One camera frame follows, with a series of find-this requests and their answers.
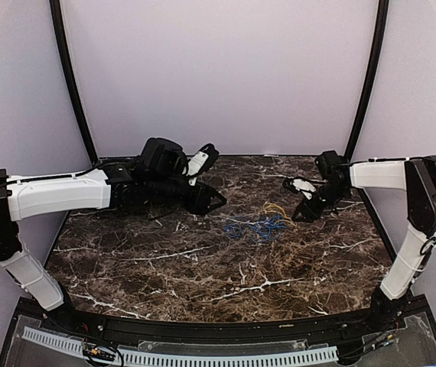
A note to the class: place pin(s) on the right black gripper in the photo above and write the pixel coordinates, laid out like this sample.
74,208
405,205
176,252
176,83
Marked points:
307,209

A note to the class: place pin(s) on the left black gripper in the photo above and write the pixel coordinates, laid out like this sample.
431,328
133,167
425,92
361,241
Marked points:
198,203

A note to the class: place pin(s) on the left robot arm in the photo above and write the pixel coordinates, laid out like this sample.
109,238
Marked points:
161,173

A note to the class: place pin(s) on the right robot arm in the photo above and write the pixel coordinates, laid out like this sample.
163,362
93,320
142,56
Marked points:
416,176

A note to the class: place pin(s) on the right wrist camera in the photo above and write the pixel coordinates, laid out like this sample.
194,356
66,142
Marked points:
298,185

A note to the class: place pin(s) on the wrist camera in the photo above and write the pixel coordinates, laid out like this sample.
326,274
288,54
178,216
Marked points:
298,185
202,161

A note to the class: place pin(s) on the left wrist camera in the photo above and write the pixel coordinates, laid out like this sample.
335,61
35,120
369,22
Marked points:
202,161

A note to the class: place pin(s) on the black front rail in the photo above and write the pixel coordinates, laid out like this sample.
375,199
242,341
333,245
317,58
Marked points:
127,331

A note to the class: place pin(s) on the right black frame post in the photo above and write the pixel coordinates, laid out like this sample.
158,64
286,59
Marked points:
369,79

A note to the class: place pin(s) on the black frame post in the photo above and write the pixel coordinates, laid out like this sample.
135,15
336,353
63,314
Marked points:
70,79
369,79

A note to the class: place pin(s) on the left black frame post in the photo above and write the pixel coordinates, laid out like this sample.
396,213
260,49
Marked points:
70,79

